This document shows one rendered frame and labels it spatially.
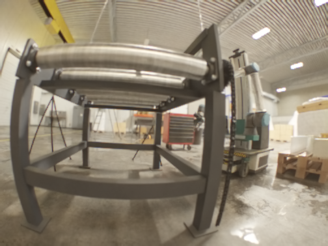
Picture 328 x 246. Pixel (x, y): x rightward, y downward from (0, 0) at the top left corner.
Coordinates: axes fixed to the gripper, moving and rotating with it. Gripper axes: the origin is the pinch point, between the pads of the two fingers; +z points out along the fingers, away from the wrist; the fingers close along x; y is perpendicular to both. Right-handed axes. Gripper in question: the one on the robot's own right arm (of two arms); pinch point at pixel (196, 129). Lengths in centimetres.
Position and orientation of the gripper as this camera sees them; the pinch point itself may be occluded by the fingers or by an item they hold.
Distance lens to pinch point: 162.1
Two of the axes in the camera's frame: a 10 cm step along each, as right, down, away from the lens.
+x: -5.6, 1.1, 8.2
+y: 7.6, 4.6, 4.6
